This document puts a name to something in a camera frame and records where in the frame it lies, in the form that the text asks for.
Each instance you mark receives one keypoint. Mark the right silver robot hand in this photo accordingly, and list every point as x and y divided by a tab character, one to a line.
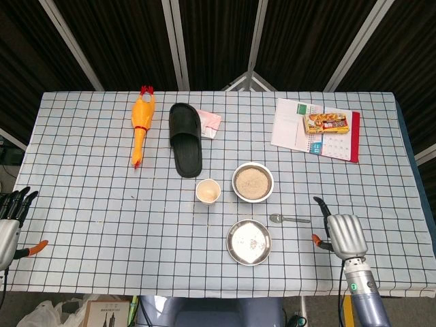
345	235

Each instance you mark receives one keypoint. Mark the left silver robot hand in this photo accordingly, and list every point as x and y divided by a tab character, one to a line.
7	235

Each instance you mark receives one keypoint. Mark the metal spoon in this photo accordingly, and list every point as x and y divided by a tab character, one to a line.
276	218

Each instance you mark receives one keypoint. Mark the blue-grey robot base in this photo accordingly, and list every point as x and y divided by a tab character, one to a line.
211	313

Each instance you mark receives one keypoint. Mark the steel bowl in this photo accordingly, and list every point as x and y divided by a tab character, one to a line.
248	242
269	195

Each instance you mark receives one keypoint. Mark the uncooked white rice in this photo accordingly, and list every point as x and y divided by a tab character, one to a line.
252	182

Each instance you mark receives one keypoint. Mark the white paper cup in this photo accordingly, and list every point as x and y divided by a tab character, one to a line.
207	192

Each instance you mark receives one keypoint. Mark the black equipment box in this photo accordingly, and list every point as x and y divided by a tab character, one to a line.
12	156

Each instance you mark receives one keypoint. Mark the white plastic bag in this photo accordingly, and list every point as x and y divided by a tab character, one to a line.
41	315

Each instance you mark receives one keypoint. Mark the blue checked tablecloth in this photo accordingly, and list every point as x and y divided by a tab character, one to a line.
102	204

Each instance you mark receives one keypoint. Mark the yellow curry box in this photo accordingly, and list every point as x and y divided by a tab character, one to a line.
327	123

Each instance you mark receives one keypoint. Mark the white red desk calendar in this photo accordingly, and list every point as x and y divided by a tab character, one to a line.
287	126

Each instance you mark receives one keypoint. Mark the brown cardboard box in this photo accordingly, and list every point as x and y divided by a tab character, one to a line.
105	315

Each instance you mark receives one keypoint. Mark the pink white plastic packet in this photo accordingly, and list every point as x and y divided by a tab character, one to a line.
211	122

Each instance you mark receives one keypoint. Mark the black rubber slipper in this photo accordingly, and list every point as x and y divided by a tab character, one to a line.
187	150

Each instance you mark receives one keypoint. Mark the white metal screen foot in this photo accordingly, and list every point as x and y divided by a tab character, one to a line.
250	81

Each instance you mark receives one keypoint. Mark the yellow rubber chicken toy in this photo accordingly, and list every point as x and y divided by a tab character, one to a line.
143	114

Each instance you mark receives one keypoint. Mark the black folding screen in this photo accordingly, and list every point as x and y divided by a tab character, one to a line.
218	34

